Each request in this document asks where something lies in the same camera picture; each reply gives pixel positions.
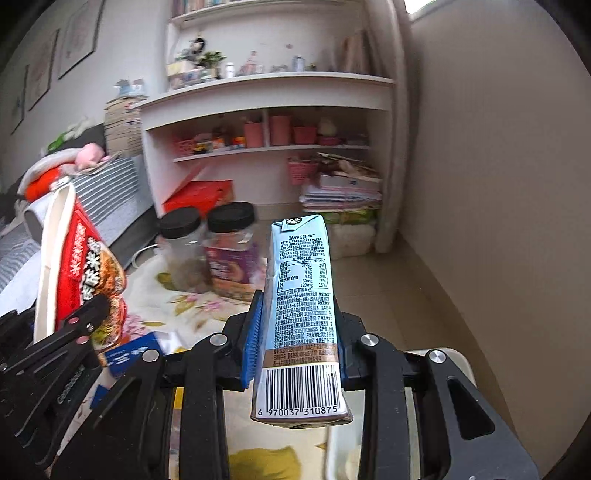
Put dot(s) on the small white bottle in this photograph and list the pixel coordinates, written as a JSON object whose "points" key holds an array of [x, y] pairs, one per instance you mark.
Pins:
{"points": [[230, 70]]}

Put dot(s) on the white shelf unit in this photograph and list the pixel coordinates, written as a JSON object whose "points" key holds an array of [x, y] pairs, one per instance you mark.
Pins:
{"points": [[277, 97]]}

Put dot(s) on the striped sofa cushion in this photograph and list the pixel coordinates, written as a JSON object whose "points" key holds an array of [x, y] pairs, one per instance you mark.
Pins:
{"points": [[115, 198]]}

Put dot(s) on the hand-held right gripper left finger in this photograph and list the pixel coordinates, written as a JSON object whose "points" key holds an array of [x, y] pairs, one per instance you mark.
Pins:
{"points": [[251, 341]]}

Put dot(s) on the hanging pink basket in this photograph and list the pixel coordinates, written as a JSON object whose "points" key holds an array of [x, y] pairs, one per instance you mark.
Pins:
{"points": [[301, 170]]}

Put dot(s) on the stack of papers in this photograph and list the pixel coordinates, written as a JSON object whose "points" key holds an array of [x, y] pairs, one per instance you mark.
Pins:
{"points": [[344, 189]]}

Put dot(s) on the brown cardboard box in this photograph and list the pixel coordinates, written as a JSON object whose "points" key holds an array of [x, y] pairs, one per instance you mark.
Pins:
{"points": [[122, 129]]}

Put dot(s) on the medium framed picture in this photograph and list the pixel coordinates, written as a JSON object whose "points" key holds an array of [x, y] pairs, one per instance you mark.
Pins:
{"points": [[44, 69]]}

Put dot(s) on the large framed picture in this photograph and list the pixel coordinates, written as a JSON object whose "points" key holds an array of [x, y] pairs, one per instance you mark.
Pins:
{"points": [[81, 34]]}

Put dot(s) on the floral tablecloth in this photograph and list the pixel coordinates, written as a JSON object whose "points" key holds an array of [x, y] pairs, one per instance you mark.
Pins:
{"points": [[198, 314]]}

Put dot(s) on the green and white package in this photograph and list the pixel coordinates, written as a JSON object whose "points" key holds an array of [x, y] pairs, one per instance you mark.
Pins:
{"points": [[351, 230]]}

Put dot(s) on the green plush toy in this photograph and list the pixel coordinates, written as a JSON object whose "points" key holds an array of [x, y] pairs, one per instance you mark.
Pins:
{"points": [[62, 136]]}

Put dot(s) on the pink plush toy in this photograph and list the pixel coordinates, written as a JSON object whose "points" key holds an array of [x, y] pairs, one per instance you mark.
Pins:
{"points": [[92, 154]]}

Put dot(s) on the red instant noodle cup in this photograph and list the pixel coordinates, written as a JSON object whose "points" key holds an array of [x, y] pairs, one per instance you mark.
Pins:
{"points": [[87, 258]]}

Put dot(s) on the purple label jar black lid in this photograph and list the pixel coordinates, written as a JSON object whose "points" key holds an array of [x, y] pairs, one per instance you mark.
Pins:
{"points": [[233, 258]]}

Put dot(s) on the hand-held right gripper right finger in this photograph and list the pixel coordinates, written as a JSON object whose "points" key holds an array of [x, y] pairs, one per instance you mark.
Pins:
{"points": [[353, 360]]}

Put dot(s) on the small blue box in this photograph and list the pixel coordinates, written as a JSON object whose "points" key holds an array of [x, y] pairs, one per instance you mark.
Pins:
{"points": [[127, 357]]}

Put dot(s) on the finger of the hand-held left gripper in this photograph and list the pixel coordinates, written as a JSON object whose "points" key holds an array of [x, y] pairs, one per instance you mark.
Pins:
{"points": [[78, 330], [69, 383]]}

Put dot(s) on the clear jar with black lid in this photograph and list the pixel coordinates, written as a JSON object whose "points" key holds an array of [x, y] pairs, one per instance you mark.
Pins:
{"points": [[182, 249]]}

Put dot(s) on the red cardboard box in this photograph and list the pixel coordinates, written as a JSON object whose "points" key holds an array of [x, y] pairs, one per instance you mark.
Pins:
{"points": [[198, 196]]}

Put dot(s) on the light blue milk carton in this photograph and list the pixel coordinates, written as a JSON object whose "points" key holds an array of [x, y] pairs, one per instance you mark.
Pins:
{"points": [[300, 300]]}

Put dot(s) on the short pink cup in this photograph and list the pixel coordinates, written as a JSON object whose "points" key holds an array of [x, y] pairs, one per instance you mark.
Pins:
{"points": [[304, 135]]}

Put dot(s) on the grey cylinder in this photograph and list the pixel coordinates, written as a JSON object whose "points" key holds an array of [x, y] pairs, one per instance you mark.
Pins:
{"points": [[33, 226]]}

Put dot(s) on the orange and white plush toy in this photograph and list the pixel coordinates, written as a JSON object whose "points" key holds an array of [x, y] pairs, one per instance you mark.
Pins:
{"points": [[44, 180]]}

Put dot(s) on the tall pink cup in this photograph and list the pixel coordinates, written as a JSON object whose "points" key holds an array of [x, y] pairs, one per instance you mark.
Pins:
{"points": [[254, 134], [280, 130]]}

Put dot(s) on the small framed picture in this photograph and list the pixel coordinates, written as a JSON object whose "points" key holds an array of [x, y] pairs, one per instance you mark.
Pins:
{"points": [[19, 99]]}

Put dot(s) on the small pink basket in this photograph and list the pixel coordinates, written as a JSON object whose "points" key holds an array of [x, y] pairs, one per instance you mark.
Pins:
{"points": [[185, 146]]}

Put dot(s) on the striped bed sheet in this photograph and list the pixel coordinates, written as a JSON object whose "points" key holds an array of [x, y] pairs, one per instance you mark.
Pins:
{"points": [[16, 263]]}

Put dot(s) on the small potted plant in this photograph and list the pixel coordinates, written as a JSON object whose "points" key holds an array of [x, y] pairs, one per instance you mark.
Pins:
{"points": [[213, 60]]}

